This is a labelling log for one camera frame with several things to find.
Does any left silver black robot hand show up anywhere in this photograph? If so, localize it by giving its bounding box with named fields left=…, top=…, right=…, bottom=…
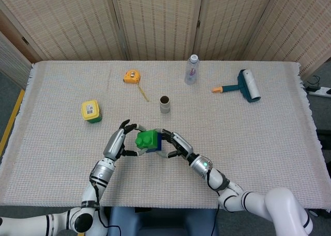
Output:
left=102, top=119, right=148, bottom=161

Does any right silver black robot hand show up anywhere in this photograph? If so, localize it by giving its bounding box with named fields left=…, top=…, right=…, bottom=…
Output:
left=155, top=128, right=194, bottom=161

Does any blue building block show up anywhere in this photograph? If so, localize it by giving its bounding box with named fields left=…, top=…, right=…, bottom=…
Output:
left=145, top=132, right=163, bottom=154

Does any green building block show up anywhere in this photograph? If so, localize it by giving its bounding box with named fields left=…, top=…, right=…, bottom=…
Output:
left=135, top=129, right=159, bottom=151

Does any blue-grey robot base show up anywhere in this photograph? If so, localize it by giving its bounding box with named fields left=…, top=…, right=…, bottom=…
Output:
left=108, top=206, right=219, bottom=236

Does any green tub with yellow lid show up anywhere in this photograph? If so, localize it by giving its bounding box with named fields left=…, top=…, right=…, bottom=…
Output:
left=81, top=99, right=102, bottom=123

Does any grey cardboard tube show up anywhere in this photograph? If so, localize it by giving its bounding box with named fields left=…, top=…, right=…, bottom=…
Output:
left=159, top=96, right=171, bottom=114

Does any white woven tablecloth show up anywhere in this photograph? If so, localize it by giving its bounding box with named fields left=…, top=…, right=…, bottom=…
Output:
left=0, top=60, right=324, bottom=211

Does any yellow tape measure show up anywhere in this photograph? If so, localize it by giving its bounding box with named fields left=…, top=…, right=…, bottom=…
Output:
left=123, top=69, right=150, bottom=102

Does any clear plastic water bottle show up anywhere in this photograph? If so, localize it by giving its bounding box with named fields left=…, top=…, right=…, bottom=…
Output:
left=184, top=54, right=201, bottom=85

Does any beige woven folding screen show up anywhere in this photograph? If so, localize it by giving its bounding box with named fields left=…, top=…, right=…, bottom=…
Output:
left=0, top=0, right=331, bottom=78

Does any white power strip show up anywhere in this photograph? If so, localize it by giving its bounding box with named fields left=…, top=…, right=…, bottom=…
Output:
left=309, top=86, right=331, bottom=98

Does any teal lint roller orange handle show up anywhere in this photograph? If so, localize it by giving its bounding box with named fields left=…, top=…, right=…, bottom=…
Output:
left=212, top=69, right=261, bottom=103

